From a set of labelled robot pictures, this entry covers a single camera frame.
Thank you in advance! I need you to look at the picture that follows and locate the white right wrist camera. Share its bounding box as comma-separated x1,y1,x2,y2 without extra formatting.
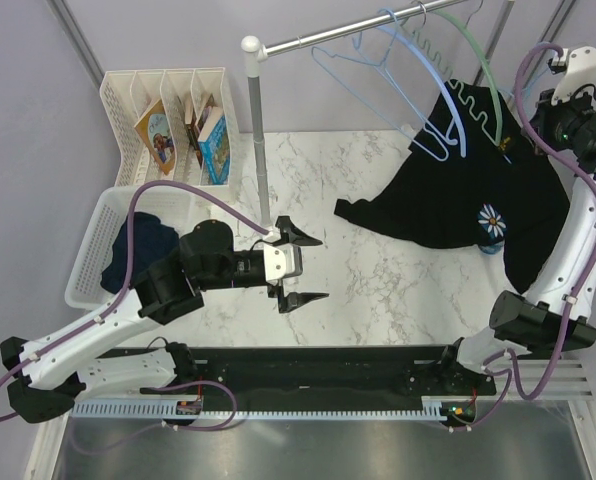
548,46,596,106

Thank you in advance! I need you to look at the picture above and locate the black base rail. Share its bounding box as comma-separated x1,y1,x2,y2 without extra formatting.
97,342,499,401

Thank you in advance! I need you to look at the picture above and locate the white slotted cable duct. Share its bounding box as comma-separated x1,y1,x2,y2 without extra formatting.
70,397,449,422

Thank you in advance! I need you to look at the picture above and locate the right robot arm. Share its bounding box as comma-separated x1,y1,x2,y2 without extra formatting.
334,80,596,394

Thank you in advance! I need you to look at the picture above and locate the metal clothes rack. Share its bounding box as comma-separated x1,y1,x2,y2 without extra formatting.
240,0,517,229

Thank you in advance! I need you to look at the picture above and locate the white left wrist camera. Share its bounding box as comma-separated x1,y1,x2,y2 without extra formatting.
262,227,303,285

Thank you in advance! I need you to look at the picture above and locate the blue illustrated book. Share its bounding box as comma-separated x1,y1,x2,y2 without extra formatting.
198,106,230,185

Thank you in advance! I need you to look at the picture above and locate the white file organizer rack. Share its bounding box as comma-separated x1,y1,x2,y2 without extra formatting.
99,67,246,203

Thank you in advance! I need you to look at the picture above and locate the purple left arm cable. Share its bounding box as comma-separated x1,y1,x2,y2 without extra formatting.
0,180,274,426

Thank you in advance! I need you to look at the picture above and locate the white plastic laundry basket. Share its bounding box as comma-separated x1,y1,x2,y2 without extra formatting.
64,186,193,311

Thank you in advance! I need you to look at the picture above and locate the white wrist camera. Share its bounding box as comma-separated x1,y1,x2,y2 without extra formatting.
548,46,596,106
262,227,303,285

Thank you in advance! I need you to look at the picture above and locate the dark thin book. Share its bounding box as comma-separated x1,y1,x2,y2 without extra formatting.
183,93,216,166

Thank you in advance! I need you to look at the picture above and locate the green plastic curved hanger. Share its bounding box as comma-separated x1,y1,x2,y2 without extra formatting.
435,11,503,147

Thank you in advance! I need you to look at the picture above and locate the orange illustrated book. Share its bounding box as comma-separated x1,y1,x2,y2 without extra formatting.
134,99,176,175

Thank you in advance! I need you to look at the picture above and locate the blue round container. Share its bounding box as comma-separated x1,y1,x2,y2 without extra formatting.
478,242,504,255

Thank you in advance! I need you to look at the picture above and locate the black t-shirt with daisy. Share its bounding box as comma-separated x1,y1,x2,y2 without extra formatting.
334,79,569,293

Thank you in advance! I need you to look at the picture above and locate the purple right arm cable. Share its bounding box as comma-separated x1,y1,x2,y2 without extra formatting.
487,42,596,401

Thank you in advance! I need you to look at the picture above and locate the navy blue cloth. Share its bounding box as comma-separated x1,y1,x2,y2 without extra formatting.
100,212,179,294

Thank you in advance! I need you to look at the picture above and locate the blue plastic curved hanger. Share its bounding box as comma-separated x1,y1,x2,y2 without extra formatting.
378,8,467,162

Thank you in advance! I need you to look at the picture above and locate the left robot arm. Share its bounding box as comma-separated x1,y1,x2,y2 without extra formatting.
0,216,321,424

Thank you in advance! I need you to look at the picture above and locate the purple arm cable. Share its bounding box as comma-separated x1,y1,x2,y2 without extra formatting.
0,180,274,426
487,42,596,401

